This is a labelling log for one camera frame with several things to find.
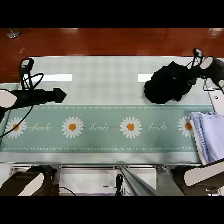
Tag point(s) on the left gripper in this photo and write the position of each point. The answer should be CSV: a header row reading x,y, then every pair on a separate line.
x,y
43,95

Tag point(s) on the black garment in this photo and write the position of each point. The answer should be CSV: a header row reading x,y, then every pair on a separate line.
x,y
166,85

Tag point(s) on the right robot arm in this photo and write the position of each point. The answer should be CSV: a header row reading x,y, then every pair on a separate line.
x,y
213,68

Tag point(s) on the light blue shirt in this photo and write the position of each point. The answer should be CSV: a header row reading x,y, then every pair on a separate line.
x,y
211,133

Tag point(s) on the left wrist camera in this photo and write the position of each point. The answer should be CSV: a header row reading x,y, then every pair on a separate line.
x,y
26,64

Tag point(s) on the silver frame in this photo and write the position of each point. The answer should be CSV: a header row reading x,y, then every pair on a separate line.
x,y
143,185

